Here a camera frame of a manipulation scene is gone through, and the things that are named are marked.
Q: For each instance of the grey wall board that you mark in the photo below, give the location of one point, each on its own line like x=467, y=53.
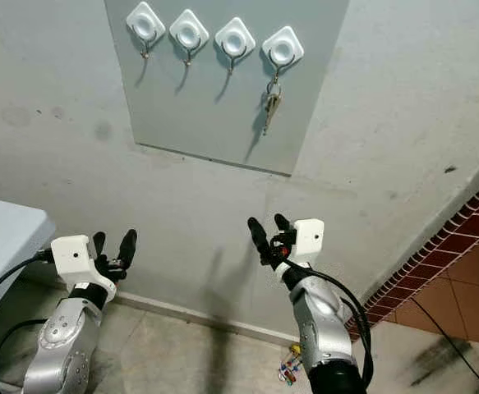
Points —
x=190, y=107

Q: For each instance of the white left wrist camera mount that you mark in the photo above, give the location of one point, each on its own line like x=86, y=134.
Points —
x=75, y=259

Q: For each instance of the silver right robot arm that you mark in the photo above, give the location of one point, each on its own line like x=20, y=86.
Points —
x=321, y=324

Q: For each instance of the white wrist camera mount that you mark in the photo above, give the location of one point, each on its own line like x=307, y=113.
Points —
x=310, y=238
x=75, y=259

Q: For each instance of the small colourful plastic toy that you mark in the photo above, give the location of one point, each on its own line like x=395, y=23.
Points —
x=290, y=365

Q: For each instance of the white plastic folding table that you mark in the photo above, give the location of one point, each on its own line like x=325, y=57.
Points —
x=5, y=246

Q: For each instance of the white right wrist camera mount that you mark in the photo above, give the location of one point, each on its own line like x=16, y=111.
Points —
x=310, y=238

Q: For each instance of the white square adhesive wall hook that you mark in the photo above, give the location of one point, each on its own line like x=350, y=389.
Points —
x=145, y=23
x=189, y=30
x=235, y=39
x=283, y=49

